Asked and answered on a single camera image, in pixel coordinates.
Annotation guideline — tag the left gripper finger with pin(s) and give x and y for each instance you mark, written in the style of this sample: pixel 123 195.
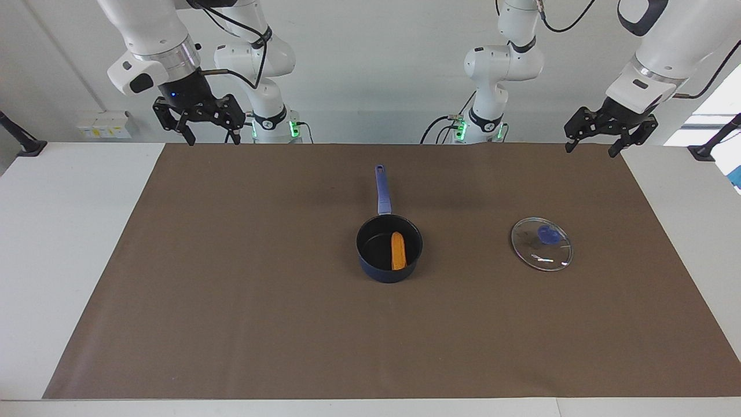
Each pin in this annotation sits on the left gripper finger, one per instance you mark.
pixel 637 132
pixel 584 120

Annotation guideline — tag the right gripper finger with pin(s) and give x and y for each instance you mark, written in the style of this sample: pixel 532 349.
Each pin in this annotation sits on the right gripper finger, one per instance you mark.
pixel 231 110
pixel 171 116

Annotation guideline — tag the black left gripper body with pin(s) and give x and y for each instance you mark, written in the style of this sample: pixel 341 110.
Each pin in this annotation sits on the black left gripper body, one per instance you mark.
pixel 619 113

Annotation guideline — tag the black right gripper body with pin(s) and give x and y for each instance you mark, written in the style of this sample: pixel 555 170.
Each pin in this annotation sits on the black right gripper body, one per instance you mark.
pixel 185 92

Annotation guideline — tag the glass lid with blue knob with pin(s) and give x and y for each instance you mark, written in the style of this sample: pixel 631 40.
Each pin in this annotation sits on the glass lid with blue knob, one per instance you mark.
pixel 541 252

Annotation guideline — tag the yellow toy corn cob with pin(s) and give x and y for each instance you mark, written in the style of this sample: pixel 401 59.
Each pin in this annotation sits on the yellow toy corn cob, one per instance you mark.
pixel 398 252

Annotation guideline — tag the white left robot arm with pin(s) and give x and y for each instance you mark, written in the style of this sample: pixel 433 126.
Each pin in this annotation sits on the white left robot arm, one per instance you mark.
pixel 498 63

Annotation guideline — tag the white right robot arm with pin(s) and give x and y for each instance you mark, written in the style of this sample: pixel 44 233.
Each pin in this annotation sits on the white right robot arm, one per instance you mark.
pixel 150 29

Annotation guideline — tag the black clamp stand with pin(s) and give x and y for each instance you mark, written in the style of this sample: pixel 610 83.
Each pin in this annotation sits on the black clamp stand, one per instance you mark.
pixel 29 147
pixel 703 152

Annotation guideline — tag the light blue object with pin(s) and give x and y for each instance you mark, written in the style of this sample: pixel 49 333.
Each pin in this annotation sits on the light blue object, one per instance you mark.
pixel 736 176

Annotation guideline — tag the brown table mat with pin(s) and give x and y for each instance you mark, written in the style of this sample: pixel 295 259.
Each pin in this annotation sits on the brown table mat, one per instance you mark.
pixel 231 347

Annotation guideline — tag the white wall socket strip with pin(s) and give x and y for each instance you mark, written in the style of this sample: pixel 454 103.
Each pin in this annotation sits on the white wall socket strip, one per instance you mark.
pixel 104 124

